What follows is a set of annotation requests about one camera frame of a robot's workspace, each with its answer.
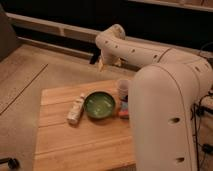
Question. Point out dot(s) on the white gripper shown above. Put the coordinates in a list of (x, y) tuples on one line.
[(106, 60)]

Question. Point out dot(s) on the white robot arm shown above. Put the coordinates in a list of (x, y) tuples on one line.
[(160, 98)]

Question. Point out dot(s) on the ceramic cup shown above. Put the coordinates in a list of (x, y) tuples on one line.
[(122, 88)]

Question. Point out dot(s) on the green ceramic bowl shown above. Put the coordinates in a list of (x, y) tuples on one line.
[(99, 105)]

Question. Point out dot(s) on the blue and orange object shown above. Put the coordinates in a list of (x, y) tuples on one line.
[(123, 111)]

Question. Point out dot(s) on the white plastic bottle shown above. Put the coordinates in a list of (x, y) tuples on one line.
[(76, 110)]

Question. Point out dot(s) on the wooden board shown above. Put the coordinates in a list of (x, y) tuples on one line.
[(93, 145)]

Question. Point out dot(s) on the black chair caster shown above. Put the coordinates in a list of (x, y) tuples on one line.
[(13, 163)]

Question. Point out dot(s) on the white shelf frame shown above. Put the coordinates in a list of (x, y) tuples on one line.
[(60, 31)]

